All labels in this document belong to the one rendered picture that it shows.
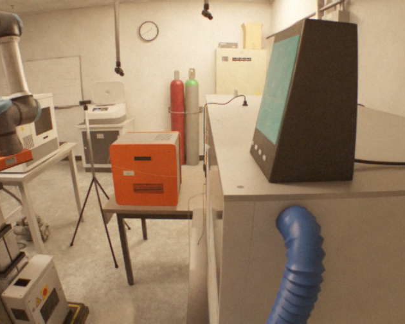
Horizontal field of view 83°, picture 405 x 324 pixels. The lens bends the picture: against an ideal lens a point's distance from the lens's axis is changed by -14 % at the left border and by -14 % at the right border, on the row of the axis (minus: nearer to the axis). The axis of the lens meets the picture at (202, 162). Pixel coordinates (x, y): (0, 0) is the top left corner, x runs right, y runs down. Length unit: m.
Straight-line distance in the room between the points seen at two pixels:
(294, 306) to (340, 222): 0.10
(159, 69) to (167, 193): 3.22
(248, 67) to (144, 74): 1.76
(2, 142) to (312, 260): 1.25
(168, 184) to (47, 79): 4.08
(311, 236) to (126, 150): 1.53
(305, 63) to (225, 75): 4.01
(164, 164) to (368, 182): 1.45
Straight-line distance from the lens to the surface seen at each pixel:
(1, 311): 1.64
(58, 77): 5.30
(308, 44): 0.28
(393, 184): 0.34
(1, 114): 1.30
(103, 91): 4.77
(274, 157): 0.28
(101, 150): 4.43
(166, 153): 1.65
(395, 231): 0.35
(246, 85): 4.32
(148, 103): 4.75
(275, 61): 0.34
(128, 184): 1.77
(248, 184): 0.27
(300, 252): 0.23
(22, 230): 3.07
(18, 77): 1.42
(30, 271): 1.47
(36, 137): 2.29
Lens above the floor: 1.55
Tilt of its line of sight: 19 degrees down
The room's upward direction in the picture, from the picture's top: straight up
